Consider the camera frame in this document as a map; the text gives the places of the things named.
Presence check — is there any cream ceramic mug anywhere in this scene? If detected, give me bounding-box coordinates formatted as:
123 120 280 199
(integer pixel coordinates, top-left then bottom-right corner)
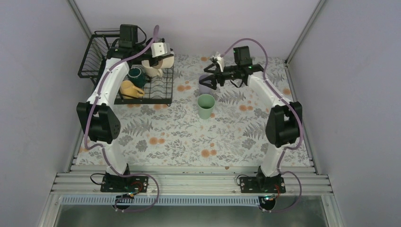
141 60 164 78

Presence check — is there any lavender plastic cup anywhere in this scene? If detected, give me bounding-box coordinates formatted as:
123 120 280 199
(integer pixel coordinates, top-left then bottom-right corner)
199 75 211 95

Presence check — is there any dark green ceramic mug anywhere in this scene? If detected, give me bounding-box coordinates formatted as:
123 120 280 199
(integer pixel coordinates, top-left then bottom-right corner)
128 67 146 88

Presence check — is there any mint green plastic cup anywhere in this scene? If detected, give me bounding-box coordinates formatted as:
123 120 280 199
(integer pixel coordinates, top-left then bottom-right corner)
197 94 216 120

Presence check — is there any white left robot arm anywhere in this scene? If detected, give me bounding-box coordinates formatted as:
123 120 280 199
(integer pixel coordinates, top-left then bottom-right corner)
76 24 174 192

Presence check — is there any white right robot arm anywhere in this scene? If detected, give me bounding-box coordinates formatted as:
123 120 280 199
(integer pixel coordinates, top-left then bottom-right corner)
200 46 302 192

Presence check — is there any yellow ceramic mug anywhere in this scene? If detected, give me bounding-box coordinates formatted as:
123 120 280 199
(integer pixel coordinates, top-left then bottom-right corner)
120 80 145 99

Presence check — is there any floral tablecloth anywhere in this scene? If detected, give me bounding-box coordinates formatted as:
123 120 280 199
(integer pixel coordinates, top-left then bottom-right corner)
76 53 311 167

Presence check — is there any aluminium corner profile left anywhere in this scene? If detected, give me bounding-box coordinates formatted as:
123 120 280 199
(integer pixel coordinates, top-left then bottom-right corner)
65 0 92 173

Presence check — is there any aluminium corner profile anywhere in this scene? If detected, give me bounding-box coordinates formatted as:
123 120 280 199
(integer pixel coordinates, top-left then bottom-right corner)
285 0 326 65
65 0 92 173

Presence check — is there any aluminium corner profile right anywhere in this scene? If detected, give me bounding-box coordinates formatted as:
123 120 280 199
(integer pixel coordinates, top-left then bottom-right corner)
285 0 326 65

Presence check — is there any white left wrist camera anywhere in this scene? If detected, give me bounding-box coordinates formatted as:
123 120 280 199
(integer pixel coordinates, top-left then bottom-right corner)
151 38 172 58

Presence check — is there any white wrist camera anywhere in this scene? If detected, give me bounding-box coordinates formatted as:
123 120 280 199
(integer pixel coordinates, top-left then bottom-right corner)
151 38 172 58
210 52 225 72

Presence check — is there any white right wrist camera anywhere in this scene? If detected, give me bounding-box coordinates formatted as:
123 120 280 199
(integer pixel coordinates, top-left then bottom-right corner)
210 52 225 72

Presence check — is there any black wire dish rack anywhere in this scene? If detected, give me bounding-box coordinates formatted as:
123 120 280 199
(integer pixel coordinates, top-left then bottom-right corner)
78 25 174 107

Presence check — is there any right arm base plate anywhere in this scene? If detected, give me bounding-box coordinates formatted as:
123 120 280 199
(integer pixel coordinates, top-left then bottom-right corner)
238 175 286 194

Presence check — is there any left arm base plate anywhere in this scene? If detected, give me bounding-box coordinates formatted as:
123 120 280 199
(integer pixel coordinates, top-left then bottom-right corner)
100 174 148 193

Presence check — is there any grey slotted cable duct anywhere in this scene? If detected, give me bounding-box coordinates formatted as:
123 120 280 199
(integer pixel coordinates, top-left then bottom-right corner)
60 195 260 207

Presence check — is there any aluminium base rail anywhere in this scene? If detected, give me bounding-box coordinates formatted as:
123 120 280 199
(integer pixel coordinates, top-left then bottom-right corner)
51 165 333 196

